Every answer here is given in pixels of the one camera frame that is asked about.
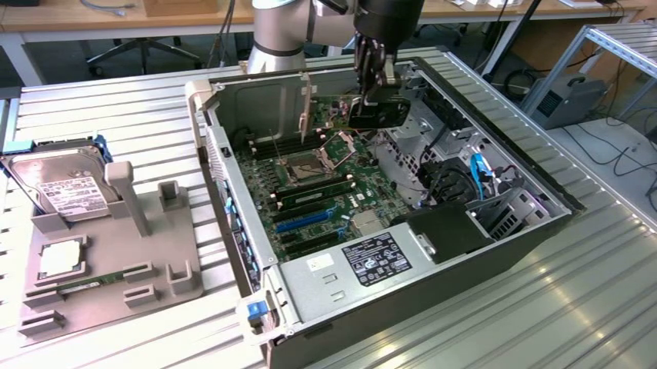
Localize open metal socket cover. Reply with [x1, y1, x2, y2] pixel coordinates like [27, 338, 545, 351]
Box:
[317, 129, 360, 171]

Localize long wooden desk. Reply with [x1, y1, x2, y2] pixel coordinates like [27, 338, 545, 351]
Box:
[420, 0, 647, 76]

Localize silver CPU chip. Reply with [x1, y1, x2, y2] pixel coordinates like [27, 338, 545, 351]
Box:
[38, 241, 87, 276]

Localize grey unit with handle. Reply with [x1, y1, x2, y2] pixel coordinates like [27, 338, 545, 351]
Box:
[523, 75, 611, 130]

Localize aluminium frame slat table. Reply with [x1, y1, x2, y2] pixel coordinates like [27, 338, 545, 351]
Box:
[521, 22, 657, 128]

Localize open black PC case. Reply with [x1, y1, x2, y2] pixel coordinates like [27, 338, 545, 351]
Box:
[185, 56, 587, 369]

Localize CPU socket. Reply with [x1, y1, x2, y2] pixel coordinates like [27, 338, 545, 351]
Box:
[280, 152, 338, 186]

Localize black RAM slot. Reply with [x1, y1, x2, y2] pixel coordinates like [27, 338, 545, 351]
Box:
[266, 173, 353, 199]
[252, 140, 330, 161]
[249, 130, 326, 149]

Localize black expansion slot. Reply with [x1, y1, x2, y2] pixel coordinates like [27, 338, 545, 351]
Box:
[284, 232, 345, 258]
[270, 202, 330, 226]

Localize wooden desk with white legs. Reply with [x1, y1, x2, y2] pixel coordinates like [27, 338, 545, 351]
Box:
[0, 0, 258, 88]

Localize grey-blue network cable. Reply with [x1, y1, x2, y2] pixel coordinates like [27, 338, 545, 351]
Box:
[82, 0, 138, 16]

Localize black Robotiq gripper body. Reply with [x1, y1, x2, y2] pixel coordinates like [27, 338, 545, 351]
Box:
[353, 0, 425, 53]

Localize grey power supply unit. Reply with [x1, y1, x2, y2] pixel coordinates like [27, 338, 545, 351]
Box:
[280, 222, 443, 324]

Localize grey perforated disk bay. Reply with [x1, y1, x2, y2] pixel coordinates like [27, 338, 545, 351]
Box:
[467, 188, 553, 241]

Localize black floor cables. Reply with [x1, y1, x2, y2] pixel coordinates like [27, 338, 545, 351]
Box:
[559, 115, 657, 181]

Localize black plastic air shroud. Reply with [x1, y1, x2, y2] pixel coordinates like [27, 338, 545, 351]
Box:
[393, 201, 497, 264]

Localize thin metal locking lever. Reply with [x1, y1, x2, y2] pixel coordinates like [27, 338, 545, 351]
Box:
[269, 128, 290, 170]

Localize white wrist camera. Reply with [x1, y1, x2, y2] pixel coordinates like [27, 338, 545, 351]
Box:
[316, 0, 357, 17]

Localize silver chipset heatsink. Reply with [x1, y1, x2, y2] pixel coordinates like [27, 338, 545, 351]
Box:
[352, 213, 385, 235]

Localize RAM stick with label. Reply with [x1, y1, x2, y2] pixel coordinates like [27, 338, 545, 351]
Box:
[280, 181, 357, 205]

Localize black power wire bundle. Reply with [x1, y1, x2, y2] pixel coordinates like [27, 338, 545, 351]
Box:
[419, 148, 483, 204]

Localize grey plastic parts rack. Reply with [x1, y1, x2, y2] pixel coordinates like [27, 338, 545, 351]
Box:
[15, 161, 208, 347]

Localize green motherboard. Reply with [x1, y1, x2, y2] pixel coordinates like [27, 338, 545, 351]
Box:
[234, 128, 412, 262]

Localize blue expansion slot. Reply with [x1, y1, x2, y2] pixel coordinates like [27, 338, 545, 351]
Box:
[276, 212, 332, 234]

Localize blue data wire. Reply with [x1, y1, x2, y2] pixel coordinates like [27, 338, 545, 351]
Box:
[469, 152, 497, 203]

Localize black office chair base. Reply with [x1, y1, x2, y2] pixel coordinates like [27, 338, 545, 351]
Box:
[85, 36, 202, 76]

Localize graphics card with metal bracket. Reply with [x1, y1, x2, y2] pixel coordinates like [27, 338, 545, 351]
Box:
[297, 72, 413, 145]

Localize green RAM stick bare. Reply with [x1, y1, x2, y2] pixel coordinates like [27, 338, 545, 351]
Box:
[54, 270, 129, 297]

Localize brown cardboard box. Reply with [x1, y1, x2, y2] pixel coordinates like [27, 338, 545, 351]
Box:
[143, 0, 221, 17]

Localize grey metal drive cage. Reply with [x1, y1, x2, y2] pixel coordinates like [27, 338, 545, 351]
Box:
[377, 95, 464, 201]

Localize small black chair base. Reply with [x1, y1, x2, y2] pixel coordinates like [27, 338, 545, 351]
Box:
[416, 22, 469, 47]

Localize hard disk with blue carrier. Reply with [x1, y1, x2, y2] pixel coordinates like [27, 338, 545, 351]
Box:
[0, 132, 114, 223]

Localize black cable coil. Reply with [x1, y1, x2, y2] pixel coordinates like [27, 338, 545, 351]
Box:
[505, 68, 536, 97]

